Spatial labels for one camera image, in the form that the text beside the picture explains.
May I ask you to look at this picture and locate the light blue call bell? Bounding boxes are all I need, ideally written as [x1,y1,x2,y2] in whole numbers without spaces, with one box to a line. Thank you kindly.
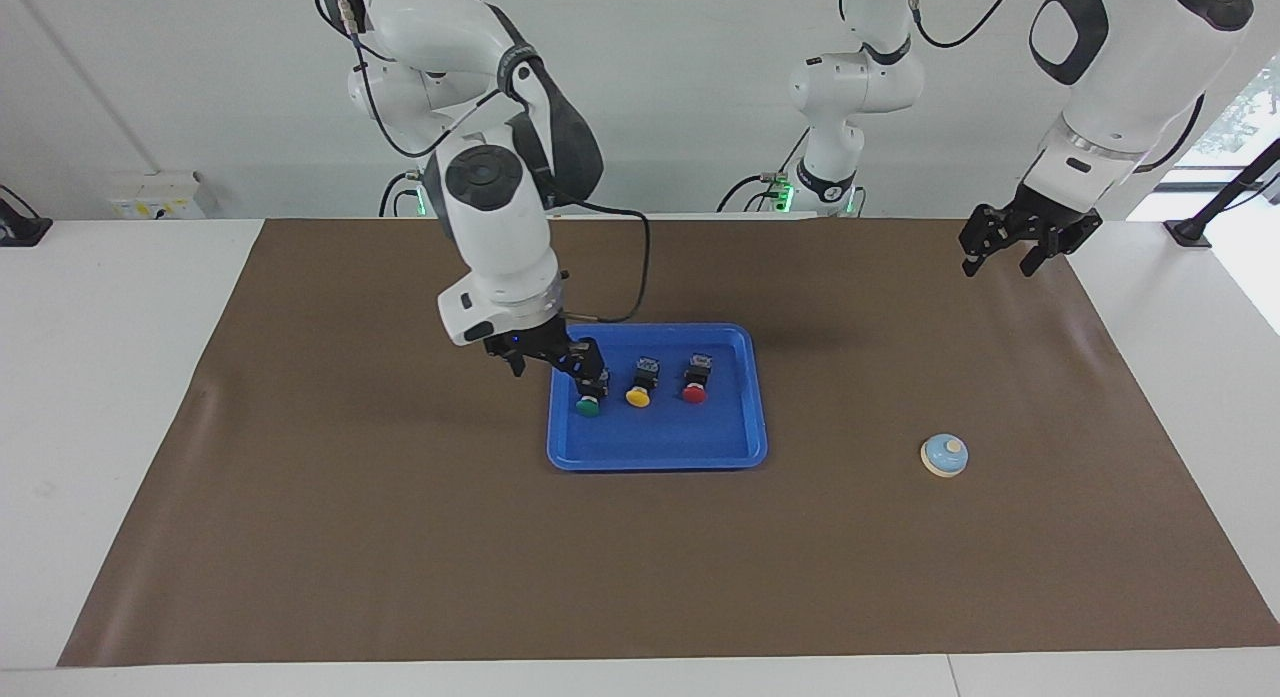
[920,433,970,479]

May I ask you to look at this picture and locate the black angled stand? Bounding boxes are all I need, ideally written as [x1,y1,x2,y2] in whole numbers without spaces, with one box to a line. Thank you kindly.
[1164,135,1280,249]

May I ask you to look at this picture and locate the white wall outlet box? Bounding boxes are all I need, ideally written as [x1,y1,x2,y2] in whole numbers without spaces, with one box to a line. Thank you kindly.
[105,171,207,221]

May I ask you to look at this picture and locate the black base cable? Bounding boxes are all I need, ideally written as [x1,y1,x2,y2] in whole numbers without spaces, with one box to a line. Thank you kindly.
[377,169,423,219]
[714,127,807,216]

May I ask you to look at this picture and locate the green push button switch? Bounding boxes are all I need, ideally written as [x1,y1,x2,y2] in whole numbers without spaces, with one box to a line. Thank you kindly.
[573,373,614,419]

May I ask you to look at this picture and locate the blue plastic tray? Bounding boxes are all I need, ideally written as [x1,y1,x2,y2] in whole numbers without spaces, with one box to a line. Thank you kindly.
[546,322,770,473]

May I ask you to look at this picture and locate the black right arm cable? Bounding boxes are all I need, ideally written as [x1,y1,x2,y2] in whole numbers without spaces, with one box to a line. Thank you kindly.
[330,0,653,328]

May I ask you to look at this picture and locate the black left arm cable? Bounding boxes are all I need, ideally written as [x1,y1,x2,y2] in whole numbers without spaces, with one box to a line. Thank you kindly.
[905,0,1026,49]

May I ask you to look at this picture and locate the black clamp mount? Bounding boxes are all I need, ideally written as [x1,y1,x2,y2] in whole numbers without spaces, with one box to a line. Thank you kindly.
[0,183,54,248]

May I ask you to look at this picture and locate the red push button switch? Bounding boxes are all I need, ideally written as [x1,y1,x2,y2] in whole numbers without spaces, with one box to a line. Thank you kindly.
[680,353,717,407]

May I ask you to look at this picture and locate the bright window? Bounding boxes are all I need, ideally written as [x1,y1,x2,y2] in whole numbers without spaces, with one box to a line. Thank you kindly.
[1165,52,1280,193]

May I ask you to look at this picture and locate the brown table mat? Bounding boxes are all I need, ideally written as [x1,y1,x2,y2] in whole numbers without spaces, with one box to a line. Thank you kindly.
[57,217,1280,668]

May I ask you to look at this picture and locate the yellow push button switch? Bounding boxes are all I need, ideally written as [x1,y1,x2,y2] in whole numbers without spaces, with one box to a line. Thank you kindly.
[624,356,664,409]

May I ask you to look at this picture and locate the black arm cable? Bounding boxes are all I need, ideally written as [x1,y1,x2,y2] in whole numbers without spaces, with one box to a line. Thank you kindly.
[905,0,1026,49]
[330,0,653,328]

